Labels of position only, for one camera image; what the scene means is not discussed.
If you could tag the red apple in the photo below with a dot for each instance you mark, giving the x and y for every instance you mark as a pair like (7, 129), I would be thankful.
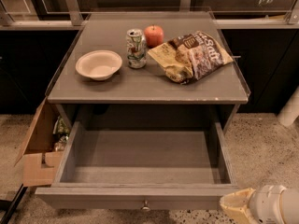
(154, 35)

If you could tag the green snack bags in box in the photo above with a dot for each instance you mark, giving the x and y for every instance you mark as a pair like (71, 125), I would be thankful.
(61, 134)

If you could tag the metal window frame rail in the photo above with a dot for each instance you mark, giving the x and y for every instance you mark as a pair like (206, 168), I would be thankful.
(229, 14)

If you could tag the brown cardboard box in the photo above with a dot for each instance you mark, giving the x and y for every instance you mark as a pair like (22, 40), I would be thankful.
(40, 160)

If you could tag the yellow brown chip bag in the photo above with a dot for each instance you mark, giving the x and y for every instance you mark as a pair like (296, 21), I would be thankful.
(190, 57)

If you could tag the black bar on floor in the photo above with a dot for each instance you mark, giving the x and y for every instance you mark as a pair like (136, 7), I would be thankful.
(9, 207)

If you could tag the green white soda can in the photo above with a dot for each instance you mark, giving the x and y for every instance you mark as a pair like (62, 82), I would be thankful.
(136, 48)

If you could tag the grey wooden drawer cabinet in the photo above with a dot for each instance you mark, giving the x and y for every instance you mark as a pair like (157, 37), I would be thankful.
(225, 87)

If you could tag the grey top drawer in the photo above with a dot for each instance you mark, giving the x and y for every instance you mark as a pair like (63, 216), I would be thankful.
(120, 169)

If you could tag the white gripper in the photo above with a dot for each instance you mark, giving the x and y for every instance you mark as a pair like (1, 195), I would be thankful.
(265, 204)

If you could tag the white paper bowl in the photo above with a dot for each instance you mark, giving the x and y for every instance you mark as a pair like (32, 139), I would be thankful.
(99, 65)

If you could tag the metal top drawer knob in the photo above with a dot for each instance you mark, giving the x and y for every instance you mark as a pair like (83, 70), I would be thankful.
(145, 206)

